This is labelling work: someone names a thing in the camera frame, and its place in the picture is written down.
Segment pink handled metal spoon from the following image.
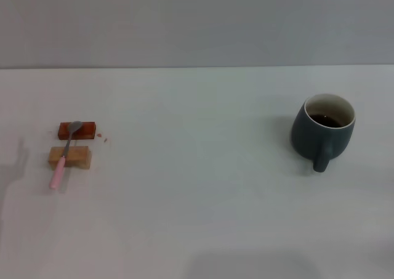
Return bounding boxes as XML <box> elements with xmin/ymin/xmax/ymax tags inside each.
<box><xmin>49</xmin><ymin>120</ymin><xmax>83</xmax><ymax>190</ymax></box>

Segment light wooden block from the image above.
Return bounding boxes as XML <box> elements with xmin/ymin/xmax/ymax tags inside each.
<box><xmin>47</xmin><ymin>146</ymin><xmax>92</xmax><ymax>171</ymax></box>

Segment dark grey ceramic cup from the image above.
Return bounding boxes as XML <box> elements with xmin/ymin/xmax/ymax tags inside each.
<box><xmin>291</xmin><ymin>93</ymin><xmax>357</xmax><ymax>173</ymax></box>

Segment red-brown wooden block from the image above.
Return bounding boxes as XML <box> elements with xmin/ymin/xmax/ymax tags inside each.
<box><xmin>57</xmin><ymin>121</ymin><xmax>97</xmax><ymax>140</ymax></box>

